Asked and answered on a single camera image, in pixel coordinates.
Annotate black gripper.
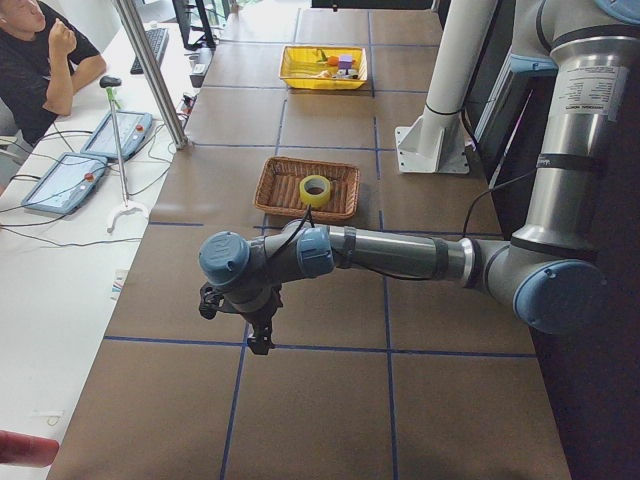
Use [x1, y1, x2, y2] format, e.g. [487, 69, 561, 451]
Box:
[234, 287, 283, 355]

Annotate yellow tape roll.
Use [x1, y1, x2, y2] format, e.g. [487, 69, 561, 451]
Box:
[299, 175, 331, 208]

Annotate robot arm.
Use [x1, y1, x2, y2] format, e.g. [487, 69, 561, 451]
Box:
[199, 1, 639, 355]

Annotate brown wicker basket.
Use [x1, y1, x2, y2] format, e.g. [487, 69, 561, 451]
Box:
[254, 156, 360, 223]

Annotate yellow plastic woven basket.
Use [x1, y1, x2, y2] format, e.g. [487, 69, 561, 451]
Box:
[279, 45, 368, 91]

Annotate far teach pendant tablet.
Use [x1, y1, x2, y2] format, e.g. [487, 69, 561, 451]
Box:
[80, 109, 154, 162]

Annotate teach pendant tablet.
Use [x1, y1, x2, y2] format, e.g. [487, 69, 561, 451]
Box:
[80, 109, 154, 162]
[21, 152, 109, 214]

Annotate near teach pendant tablet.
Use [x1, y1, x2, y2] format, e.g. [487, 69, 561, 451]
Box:
[21, 152, 109, 214]

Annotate red cylinder object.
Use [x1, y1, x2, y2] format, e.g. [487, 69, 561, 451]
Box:
[1, 430, 60, 468]

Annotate toy orange carrot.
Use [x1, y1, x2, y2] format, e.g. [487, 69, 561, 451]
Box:
[315, 49, 339, 67]

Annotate purple foam cube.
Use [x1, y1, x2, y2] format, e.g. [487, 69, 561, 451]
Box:
[338, 54, 353, 70]

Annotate black monitor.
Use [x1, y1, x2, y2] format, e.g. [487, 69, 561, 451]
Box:
[172, 0, 217, 51]

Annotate black keyboard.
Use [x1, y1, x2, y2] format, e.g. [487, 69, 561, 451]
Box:
[130, 27, 170, 76]

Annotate seated person black shirt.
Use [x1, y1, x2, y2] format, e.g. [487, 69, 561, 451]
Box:
[1, 1, 106, 146]

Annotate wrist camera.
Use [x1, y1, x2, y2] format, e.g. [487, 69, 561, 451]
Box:
[198, 282, 237, 320]

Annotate aluminium frame post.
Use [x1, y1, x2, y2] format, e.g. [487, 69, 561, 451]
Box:
[113, 0, 188, 150]

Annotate white pillar mount base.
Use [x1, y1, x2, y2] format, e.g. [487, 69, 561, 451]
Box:
[395, 0, 498, 175]

